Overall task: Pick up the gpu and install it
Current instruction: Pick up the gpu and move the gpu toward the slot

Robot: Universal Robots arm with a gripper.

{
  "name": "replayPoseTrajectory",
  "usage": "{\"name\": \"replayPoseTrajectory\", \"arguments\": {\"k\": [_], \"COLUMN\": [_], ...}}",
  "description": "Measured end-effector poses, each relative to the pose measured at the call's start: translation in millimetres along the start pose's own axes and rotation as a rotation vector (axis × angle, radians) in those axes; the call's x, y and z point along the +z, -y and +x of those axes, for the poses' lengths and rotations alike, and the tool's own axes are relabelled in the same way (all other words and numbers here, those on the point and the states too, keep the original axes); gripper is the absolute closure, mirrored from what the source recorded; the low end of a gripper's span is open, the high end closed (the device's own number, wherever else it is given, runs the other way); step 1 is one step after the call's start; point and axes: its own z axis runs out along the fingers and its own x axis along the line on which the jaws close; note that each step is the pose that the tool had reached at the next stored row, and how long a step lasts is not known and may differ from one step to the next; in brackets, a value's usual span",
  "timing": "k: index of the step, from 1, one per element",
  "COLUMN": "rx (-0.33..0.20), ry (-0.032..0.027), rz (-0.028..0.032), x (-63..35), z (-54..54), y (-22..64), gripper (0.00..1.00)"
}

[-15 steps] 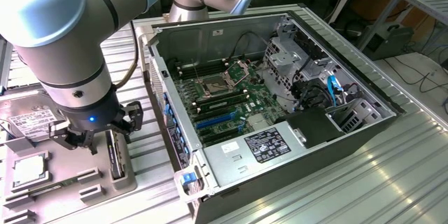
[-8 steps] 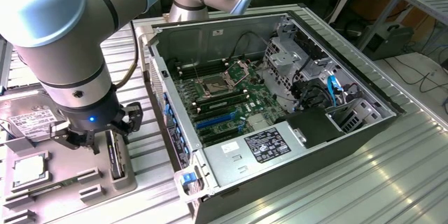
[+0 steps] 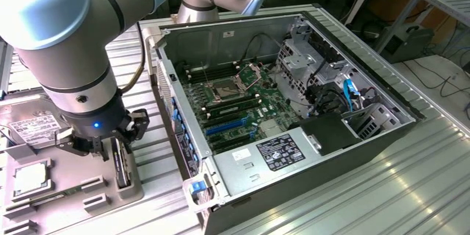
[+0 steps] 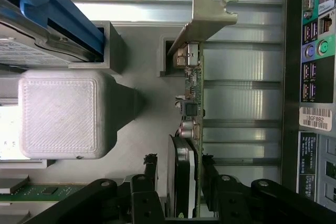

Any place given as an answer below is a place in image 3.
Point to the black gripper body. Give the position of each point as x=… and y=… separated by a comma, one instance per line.
x=95, y=125

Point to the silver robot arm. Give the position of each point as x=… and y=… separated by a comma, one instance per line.
x=55, y=26

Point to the grey parts rack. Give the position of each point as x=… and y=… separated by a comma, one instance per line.
x=65, y=174

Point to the silver hard disk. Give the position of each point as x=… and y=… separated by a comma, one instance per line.
x=32, y=130

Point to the green RAM stick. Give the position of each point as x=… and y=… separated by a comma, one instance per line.
x=55, y=196

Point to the silver CPU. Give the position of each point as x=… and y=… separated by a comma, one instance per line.
x=31, y=177

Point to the black expansion slot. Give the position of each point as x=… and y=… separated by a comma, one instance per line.
x=227, y=137
x=231, y=143
x=223, y=122

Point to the black RAM slot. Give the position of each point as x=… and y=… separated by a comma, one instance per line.
x=220, y=71
x=231, y=115
x=220, y=106
x=220, y=75
x=220, y=67
x=220, y=63
x=231, y=101

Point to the blue expansion slot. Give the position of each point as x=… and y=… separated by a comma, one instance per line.
x=225, y=127

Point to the blue case latch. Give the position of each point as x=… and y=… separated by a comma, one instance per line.
x=196, y=186

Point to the CPU socket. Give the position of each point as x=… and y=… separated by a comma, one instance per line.
x=224, y=90

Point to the thin metal locking lever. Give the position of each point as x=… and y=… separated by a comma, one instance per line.
x=204, y=71

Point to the dark installed RAM stick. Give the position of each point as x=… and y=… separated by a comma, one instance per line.
x=235, y=107

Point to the grey power supply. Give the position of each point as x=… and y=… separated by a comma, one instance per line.
x=237, y=174

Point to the open PC case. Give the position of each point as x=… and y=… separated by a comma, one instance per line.
x=205, y=42

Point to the metal socket cover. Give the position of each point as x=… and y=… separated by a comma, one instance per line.
x=251, y=75

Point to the silver chipset heatsink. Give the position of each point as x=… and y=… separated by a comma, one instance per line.
x=271, y=129

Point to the green motherboard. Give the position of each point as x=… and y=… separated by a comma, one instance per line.
x=267, y=100

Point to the silver disk bay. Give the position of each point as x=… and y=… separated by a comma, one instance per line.
x=294, y=61

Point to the black plastic air shroud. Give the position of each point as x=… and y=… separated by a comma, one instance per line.
x=326, y=133

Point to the silver perforated drive cage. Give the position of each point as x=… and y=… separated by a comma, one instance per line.
x=382, y=119

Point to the metal slat side table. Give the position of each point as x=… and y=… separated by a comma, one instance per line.
x=447, y=1

